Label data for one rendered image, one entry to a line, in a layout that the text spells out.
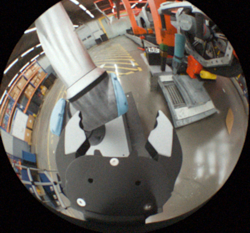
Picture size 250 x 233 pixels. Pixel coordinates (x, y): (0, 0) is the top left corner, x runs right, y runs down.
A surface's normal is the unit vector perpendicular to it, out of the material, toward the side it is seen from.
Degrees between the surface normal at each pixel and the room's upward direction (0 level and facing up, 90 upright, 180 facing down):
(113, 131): 1
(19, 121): 90
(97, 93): 75
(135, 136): 0
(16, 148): 90
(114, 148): 1
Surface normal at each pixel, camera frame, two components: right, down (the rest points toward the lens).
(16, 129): 0.95, -0.28
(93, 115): 0.22, 0.61
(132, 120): -0.26, -0.45
